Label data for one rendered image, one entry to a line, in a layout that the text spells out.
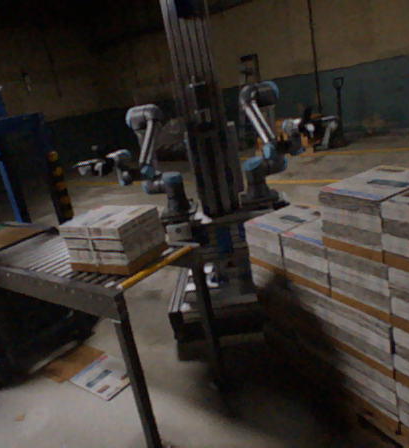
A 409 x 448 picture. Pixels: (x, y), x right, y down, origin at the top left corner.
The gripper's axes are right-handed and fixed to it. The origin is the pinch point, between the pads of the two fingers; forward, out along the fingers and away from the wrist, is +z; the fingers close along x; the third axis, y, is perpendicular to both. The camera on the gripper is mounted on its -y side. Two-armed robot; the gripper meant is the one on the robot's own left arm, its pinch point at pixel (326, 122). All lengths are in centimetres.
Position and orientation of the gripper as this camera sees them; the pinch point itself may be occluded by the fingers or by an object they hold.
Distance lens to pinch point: 228.4
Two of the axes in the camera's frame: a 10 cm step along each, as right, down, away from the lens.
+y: 3.1, 8.9, 3.3
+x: -8.7, 4.0, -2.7
